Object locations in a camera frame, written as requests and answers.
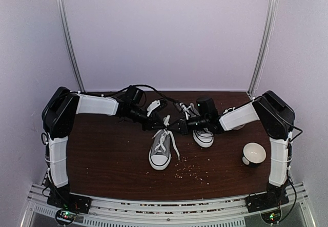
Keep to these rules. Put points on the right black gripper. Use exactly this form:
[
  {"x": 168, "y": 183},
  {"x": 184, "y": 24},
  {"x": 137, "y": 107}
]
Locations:
[{"x": 184, "y": 127}]

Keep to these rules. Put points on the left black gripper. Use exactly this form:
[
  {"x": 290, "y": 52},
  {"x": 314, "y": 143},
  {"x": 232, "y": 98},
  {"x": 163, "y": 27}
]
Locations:
[{"x": 151, "y": 120}]

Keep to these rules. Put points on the grey sneaker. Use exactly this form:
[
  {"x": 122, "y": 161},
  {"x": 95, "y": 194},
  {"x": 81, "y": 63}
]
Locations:
[
  {"x": 160, "y": 153},
  {"x": 202, "y": 137}
]

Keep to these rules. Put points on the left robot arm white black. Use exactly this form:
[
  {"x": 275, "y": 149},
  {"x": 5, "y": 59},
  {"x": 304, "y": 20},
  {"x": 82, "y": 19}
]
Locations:
[{"x": 58, "y": 120}]

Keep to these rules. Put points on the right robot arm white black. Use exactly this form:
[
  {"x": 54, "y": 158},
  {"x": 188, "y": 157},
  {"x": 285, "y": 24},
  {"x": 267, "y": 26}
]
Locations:
[{"x": 276, "y": 117}]

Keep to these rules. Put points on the black and white bowl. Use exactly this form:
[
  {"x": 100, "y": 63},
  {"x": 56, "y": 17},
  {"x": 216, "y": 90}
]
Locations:
[{"x": 253, "y": 155}]

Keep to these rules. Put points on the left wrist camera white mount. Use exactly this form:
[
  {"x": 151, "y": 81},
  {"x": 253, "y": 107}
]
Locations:
[{"x": 153, "y": 106}]

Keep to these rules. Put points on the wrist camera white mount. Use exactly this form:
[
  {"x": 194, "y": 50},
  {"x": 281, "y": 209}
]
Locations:
[
  {"x": 153, "y": 106},
  {"x": 186, "y": 110}
]

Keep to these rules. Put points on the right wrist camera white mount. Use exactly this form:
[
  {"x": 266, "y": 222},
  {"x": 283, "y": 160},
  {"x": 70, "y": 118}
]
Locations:
[{"x": 186, "y": 110}]

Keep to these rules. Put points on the right aluminium frame post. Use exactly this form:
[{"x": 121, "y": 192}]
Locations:
[{"x": 264, "y": 47}]

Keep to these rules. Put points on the aluminium frame post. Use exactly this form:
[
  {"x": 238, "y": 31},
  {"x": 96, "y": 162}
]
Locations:
[
  {"x": 69, "y": 45},
  {"x": 264, "y": 47}
]

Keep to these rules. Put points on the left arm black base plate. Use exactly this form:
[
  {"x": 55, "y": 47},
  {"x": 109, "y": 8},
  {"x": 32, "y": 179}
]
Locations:
[{"x": 73, "y": 203}]

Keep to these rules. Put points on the front aluminium rail frame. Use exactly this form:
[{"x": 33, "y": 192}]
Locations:
[{"x": 229, "y": 211}]

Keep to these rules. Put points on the left aluminium frame post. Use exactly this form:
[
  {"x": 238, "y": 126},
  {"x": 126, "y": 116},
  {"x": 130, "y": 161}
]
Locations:
[{"x": 69, "y": 45}]

